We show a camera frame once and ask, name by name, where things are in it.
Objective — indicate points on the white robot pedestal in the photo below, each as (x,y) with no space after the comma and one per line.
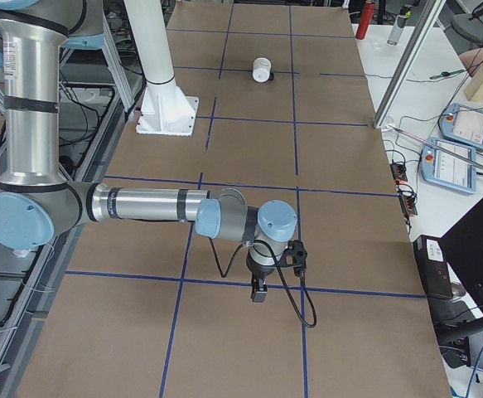
(165,109)

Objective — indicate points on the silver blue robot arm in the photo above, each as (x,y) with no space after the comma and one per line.
(37,203)

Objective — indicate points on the white mug black handle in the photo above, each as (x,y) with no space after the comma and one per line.
(262,70)

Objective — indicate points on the red bottle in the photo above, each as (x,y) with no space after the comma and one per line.
(365,19)

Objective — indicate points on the brown paper table cover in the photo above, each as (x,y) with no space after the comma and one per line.
(154,310)

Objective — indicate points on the upper blue teach pendant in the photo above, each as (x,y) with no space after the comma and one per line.
(463,125)

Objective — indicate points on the blue teach pendant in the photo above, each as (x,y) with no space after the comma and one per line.
(442,169)
(463,125)

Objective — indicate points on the orange black connector strip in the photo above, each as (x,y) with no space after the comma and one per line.
(398,171)

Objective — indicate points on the lower blue teach pendant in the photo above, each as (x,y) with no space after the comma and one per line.
(442,169)

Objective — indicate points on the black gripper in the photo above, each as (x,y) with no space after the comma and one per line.
(258,270)

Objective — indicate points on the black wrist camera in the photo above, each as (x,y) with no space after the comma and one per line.
(294,256)

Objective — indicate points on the aluminium frame post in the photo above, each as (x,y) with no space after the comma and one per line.
(425,23)

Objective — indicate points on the clear bottle green cap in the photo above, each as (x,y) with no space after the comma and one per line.
(399,24)

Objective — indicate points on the black box device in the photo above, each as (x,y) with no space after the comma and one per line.
(432,267)

